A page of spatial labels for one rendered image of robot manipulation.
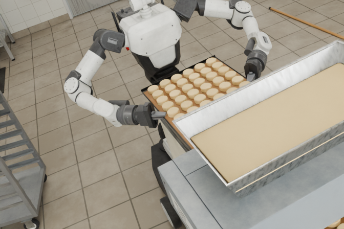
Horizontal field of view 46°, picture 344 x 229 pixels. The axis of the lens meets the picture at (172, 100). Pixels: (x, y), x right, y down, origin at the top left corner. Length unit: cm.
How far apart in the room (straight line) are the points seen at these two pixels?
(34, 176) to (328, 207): 240
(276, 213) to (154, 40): 119
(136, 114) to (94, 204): 132
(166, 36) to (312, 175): 115
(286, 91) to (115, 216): 182
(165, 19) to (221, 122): 95
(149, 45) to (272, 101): 94
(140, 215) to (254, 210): 175
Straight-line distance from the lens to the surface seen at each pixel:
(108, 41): 196
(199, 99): 168
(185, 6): 206
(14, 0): 615
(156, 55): 202
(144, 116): 170
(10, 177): 269
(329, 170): 109
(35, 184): 310
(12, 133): 304
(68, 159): 340
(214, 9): 209
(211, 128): 112
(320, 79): 124
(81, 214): 291
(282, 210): 102
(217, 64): 189
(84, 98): 190
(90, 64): 196
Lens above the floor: 197
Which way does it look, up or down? 33 degrees down
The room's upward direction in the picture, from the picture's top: 18 degrees counter-clockwise
